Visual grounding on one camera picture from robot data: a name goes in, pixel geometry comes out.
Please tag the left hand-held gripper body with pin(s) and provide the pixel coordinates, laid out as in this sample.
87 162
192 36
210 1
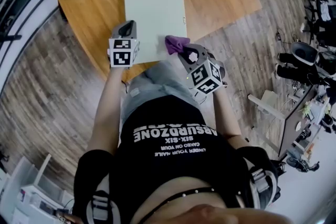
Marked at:
123 53

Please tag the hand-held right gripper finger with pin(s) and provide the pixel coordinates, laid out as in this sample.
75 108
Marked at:
186 60
202 55

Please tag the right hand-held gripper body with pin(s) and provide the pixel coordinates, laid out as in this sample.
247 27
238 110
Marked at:
206 77

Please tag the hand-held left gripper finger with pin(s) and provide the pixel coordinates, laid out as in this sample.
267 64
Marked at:
118 32
133 34

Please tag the purple cloth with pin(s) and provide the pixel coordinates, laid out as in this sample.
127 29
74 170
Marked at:
174 43

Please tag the white rectangular board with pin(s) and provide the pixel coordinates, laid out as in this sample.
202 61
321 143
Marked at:
152 8

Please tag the person's right forearm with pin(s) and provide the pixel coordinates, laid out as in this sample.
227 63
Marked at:
228 118

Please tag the person's left forearm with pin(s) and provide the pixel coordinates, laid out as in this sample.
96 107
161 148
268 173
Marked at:
107 107

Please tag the light gray shorts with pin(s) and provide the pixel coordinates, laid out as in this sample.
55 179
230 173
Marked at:
157 86

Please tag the black printed t-shirt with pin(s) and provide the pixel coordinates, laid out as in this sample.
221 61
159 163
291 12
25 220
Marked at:
170 165

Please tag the dark desk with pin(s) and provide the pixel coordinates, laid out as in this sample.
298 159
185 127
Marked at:
290 128

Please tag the small potted plant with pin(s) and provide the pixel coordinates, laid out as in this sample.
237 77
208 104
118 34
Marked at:
306 110

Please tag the black metal railing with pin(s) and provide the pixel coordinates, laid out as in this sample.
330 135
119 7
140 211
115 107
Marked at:
10 38

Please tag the person's neck and chin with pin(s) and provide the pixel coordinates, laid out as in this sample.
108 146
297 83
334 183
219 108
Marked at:
183 191

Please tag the black office chair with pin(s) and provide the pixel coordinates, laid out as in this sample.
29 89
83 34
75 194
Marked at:
324 34
302 164

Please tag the white shelf unit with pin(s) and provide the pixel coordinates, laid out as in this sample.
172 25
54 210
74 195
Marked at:
34 191

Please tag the white desk frame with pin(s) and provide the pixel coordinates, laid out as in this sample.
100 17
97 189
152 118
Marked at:
265 107

